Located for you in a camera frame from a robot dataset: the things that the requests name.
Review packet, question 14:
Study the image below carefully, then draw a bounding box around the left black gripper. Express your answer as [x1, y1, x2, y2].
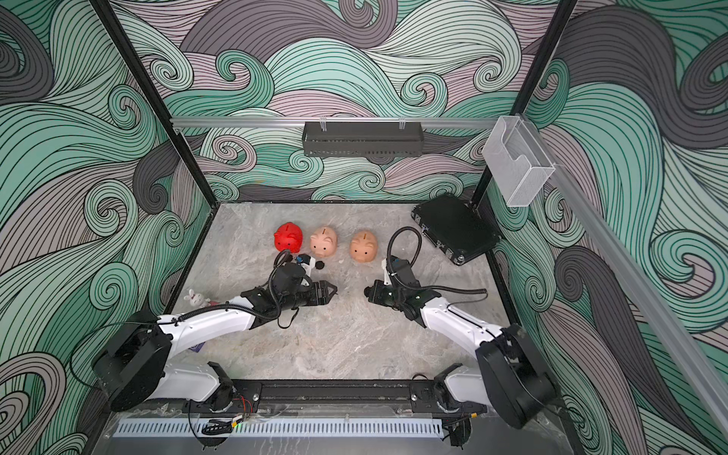
[279, 281, 337, 314]

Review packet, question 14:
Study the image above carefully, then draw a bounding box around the pink piggy bank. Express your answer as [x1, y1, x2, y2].
[350, 231, 378, 264]
[310, 226, 337, 259]

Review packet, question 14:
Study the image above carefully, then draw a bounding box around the red piggy bank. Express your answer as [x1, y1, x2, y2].
[274, 222, 303, 254]

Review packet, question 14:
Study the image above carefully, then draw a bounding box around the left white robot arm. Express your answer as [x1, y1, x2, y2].
[92, 261, 337, 413]

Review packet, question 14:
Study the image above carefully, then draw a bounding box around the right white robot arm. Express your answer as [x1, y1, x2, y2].
[365, 257, 560, 428]

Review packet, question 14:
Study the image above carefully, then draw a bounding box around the black case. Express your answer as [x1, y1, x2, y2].
[411, 193, 499, 265]

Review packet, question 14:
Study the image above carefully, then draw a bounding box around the pink white bunny toy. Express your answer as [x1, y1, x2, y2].
[183, 288, 210, 308]

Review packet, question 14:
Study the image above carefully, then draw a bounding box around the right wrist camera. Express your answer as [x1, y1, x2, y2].
[382, 257, 398, 287]

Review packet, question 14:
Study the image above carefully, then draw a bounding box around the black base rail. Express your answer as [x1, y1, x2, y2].
[169, 377, 564, 415]

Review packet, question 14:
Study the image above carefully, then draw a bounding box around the black wall tray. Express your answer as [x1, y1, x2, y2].
[301, 121, 425, 159]

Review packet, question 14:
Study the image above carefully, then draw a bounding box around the white slotted cable duct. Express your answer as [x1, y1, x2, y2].
[112, 418, 445, 439]

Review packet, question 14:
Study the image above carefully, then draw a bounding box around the clear acrylic wall holder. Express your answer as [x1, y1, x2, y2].
[483, 116, 555, 208]

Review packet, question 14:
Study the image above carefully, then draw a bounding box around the aluminium back rail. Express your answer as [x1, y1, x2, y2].
[169, 116, 501, 131]

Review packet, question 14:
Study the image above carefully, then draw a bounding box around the aluminium rail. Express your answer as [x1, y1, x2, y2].
[517, 115, 727, 435]
[169, 116, 501, 131]

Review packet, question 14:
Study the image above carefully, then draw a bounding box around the aluminium right rail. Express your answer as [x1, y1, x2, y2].
[517, 115, 727, 435]

